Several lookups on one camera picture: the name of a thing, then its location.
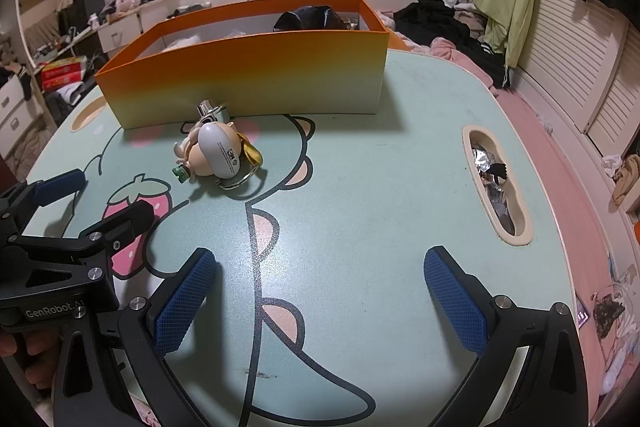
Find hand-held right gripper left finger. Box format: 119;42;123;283
52;247;218;427

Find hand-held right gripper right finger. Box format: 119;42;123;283
424;245;588;427

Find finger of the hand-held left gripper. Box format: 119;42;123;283
0;168;86;233
62;199;156;268

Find doll figure keychain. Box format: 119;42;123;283
175;121;265;192

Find orange cardboard box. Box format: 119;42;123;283
94;0;391;129

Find black plastic bag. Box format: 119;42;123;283
272;5;347;32

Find cartoon printed desktop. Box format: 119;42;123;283
20;47;578;427

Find person's left hand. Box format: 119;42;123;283
0;329;63;390

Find white drawer unit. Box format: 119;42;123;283
0;77;51;152

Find red cardboard box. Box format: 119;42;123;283
40;58;85;92

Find foil wrappers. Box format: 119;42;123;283
470;143;512;220

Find white drawer cabinet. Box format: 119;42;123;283
97;0;181;52

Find white louvered closet door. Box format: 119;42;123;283
515;0;640;162

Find pile of black clothes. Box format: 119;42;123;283
392;0;511;88

